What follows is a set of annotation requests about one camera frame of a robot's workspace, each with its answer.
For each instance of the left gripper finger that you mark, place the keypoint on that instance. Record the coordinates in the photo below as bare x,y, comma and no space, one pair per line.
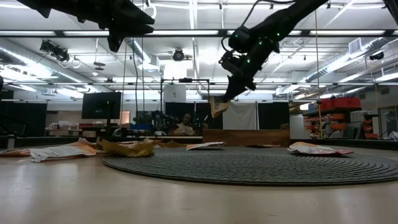
130,30
136,15

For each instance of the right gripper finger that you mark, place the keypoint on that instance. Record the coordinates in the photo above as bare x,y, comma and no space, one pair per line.
231,86
241,90

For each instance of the yellow tea packet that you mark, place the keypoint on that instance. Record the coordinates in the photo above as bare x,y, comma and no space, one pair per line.
124,150

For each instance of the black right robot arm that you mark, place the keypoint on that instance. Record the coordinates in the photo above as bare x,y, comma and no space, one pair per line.
289,15

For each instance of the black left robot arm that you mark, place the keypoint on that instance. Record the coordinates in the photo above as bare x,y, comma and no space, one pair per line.
62,6

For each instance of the wooden tea box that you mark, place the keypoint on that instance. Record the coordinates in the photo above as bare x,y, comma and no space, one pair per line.
245,138

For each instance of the red tea packet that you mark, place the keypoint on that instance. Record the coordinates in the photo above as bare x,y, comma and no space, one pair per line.
337,152

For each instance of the white hanging cloth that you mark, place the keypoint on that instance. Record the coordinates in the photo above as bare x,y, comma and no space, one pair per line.
241,115

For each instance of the black curtain panel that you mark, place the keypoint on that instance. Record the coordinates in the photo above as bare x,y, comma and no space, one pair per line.
202,115
23,118
273,115

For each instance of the black beam with lights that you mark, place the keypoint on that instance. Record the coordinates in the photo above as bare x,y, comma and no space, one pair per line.
59,33

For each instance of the person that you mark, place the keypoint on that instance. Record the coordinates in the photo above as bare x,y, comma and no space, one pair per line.
186,119

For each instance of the white sign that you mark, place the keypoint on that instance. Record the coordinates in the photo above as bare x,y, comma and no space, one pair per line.
174,93

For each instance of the white container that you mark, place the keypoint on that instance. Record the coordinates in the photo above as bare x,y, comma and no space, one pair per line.
298,127

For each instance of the round grey woven placemat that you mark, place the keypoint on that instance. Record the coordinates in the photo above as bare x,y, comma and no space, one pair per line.
248,168

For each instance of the black computer monitor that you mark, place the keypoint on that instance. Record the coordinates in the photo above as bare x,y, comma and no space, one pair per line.
101,105

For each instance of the black background robot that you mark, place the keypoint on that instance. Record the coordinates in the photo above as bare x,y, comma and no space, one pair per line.
149,118

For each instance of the red storage bin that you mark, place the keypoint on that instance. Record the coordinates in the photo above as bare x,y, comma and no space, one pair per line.
340,102

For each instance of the blue box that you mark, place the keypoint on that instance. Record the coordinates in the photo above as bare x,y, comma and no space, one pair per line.
140,127

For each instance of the white ceiling vent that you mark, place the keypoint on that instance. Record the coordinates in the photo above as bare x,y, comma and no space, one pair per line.
355,45

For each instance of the shelf rack with orange bins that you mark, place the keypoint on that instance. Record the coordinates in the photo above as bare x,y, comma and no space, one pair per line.
342,124

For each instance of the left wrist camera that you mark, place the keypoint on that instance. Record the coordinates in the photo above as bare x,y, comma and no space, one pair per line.
115,42

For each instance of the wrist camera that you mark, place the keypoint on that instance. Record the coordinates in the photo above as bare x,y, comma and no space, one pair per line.
115,42
231,63

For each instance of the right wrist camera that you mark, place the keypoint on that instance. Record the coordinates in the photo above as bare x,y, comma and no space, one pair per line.
231,63

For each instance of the black background rig frame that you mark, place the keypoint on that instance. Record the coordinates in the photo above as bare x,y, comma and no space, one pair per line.
185,80

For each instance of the black ceiling camera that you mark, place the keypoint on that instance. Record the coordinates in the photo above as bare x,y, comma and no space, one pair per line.
178,55
56,51
377,56

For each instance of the thin black ceiling rail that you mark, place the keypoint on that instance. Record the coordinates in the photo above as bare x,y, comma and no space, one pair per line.
140,84

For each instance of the silver air duct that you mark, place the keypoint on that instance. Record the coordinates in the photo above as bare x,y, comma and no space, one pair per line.
31,59
342,62

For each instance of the black aluminium table frame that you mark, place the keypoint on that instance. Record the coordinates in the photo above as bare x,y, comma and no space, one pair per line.
46,142

